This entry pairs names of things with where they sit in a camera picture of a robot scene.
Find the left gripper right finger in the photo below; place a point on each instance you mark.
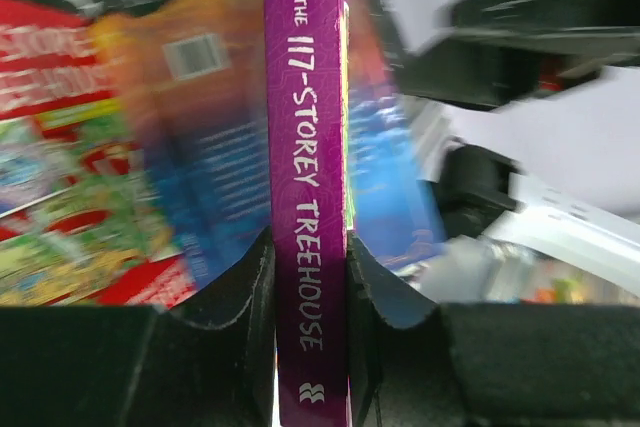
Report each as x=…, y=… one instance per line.
x=413, y=362

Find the purple 117-Storey Treehouse book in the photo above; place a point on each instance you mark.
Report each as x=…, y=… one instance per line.
x=307, y=96

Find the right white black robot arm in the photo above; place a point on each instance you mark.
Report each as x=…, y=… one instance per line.
x=494, y=52

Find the blue orange Jane Eyre book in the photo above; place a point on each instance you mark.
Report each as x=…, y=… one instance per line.
x=191, y=78

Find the red 13-Storey Treehouse book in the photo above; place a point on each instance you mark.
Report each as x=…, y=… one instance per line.
x=80, y=221

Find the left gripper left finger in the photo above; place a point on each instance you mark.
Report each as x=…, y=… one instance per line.
x=208, y=361

